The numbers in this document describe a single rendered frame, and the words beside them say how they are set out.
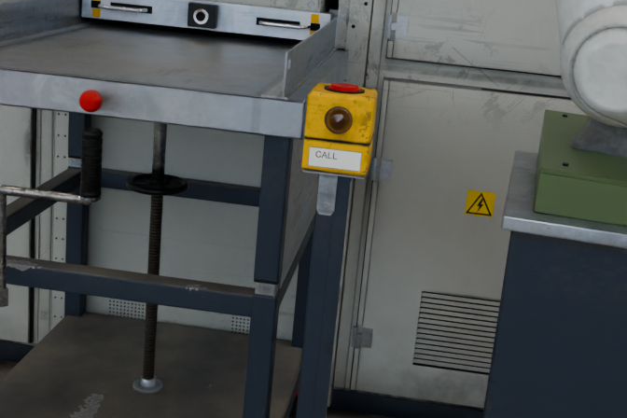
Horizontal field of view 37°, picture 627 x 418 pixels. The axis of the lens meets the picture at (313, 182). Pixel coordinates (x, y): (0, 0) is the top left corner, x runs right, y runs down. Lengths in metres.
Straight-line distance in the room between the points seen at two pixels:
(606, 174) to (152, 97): 0.65
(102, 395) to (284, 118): 0.79
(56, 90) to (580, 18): 0.76
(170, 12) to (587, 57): 1.12
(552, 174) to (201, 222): 1.08
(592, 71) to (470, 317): 1.10
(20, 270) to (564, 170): 0.86
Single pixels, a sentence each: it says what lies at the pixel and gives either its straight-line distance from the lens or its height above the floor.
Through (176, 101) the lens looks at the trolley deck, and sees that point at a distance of 1.38.
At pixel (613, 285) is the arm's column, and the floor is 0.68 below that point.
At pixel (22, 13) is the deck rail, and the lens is 1.83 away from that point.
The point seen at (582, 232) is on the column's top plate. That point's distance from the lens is 1.24.
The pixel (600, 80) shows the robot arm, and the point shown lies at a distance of 1.12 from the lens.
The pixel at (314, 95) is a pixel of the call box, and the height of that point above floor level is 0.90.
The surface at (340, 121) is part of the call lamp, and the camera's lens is 1.09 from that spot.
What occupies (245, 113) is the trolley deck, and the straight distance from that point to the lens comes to 1.36.
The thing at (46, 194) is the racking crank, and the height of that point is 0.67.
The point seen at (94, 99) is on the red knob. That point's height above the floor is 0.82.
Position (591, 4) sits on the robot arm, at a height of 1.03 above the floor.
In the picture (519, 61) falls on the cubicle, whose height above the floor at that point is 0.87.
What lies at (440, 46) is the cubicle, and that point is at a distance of 1.98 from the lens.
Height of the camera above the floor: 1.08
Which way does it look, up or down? 15 degrees down
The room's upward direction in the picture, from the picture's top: 5 degrees clockwise
